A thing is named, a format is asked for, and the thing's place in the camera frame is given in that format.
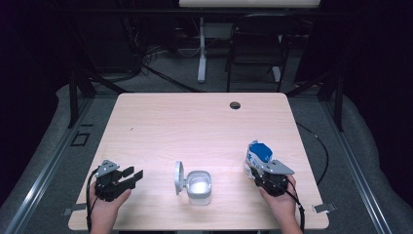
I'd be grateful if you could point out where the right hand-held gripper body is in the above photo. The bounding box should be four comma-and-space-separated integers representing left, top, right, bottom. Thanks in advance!
256, 159, 295, 198

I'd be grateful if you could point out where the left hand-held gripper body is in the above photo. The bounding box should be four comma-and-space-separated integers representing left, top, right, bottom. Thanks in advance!
94, 159, 135, 203

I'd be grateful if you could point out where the clear container with white lid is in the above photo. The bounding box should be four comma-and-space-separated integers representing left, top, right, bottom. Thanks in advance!
174, 160, 212, 207

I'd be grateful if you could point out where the person's left hand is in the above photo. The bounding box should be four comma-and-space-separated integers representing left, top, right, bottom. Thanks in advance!
90, 181, 132, 234

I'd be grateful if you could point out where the person's right hand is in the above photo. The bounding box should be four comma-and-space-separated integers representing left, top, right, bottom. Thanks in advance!
258, 175, 301, 234

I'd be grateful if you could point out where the grey tape strip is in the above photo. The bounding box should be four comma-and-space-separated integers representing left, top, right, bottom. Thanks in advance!
62, 203, 88, 217
312, 203, 337, 215

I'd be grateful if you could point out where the black metal stand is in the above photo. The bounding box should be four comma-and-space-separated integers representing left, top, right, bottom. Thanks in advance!
67, 68, 132, 130
285, 68, 345, 133

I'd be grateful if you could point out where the black folding chair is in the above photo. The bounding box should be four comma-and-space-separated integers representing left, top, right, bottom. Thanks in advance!
225, 13, 301, 94

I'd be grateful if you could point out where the white background desk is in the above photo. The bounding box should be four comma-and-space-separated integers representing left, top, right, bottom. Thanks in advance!
178, 0, 321, 84

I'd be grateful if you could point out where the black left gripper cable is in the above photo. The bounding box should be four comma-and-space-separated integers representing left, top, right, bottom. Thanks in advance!
86, 169, 99, 232

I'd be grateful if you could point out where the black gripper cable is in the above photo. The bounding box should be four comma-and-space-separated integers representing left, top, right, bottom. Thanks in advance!
86, 169, 99, 232
285, 179, 306, 233

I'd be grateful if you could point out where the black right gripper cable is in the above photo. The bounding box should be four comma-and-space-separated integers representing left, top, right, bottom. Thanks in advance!
285, 179, 306, 233

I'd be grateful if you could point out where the thin black floor cable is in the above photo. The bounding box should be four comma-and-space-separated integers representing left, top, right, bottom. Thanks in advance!
295, 122, 330, 186

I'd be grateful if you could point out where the aluminium floor rail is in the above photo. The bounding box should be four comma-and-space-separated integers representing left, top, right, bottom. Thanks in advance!
320, 97, 394, 234
3, 97, 95, 234

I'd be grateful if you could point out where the thick black floor cable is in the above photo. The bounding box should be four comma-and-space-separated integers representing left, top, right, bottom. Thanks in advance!
141, 63, 204, 94

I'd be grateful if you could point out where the tangle of dark cables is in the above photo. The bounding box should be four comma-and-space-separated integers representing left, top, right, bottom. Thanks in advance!
123, 16, 170, 76

